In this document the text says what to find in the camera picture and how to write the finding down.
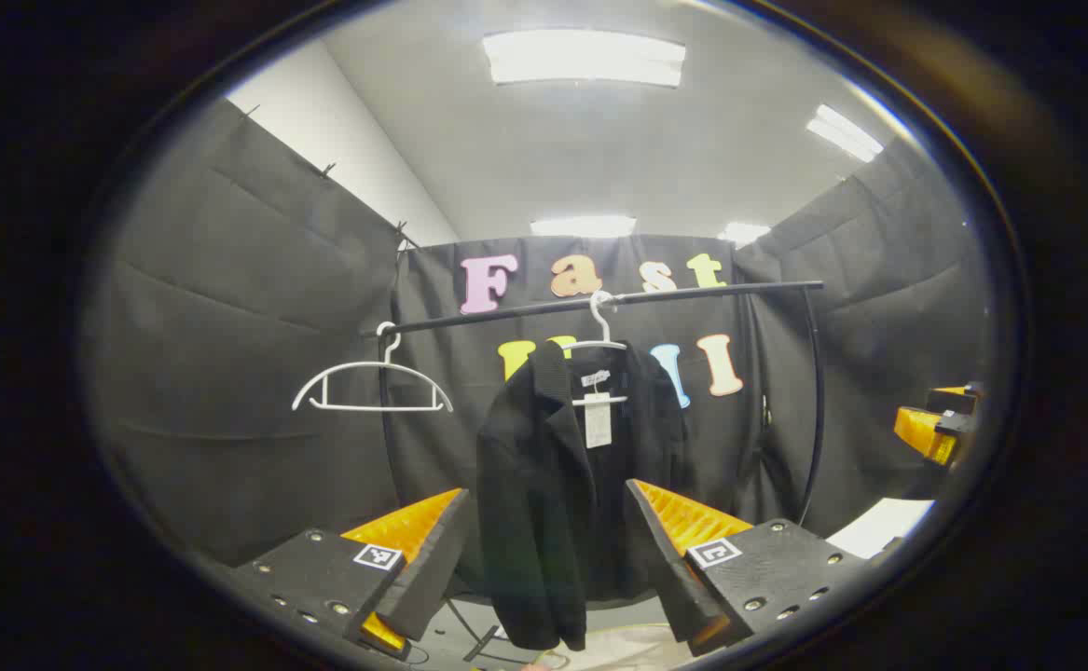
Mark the white clothes hanger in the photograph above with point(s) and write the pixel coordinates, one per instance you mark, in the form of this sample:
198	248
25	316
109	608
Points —
371	373
602	321

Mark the black jacket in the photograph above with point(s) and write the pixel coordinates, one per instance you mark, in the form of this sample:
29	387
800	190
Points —
544	503

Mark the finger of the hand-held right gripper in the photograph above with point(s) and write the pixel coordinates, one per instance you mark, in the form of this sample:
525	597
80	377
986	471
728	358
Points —
958	396
924	433

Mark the large ceiling light panel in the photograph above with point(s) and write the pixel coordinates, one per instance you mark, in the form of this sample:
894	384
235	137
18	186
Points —
584	58

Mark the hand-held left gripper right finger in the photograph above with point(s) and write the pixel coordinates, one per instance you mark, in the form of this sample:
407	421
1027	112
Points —
660	559

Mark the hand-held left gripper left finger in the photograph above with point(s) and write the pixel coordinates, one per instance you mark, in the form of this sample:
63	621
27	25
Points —
432	568

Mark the black backdrop cloth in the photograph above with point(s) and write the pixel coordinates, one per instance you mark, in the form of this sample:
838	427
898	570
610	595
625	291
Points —
254	373

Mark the black metal clothes rack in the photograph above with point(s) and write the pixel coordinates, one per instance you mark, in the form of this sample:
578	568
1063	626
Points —
693	293

